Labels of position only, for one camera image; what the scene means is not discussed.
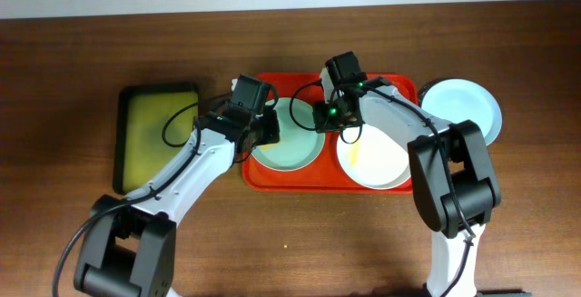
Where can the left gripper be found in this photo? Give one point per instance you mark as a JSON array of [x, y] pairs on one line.
[[269, 129]]

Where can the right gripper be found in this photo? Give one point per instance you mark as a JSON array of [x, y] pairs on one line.
[[319, 112]]

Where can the mint green plate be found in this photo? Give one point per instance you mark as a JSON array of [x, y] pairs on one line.
[[298, 147]]

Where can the white plate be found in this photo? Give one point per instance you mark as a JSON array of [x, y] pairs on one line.
[[372, 159]]

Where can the light blue plate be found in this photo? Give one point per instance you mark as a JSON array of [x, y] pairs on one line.
[[458, 100]]

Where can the green yellow sponge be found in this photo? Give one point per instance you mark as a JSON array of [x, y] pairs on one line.
[[266, 147]]

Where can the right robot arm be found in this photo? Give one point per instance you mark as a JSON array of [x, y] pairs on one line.
[[455, 188]]

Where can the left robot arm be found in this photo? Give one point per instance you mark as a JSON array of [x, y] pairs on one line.
[[129, 243]]

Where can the black tray with yellow liquid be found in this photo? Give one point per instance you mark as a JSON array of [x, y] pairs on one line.
[[152, 120]]

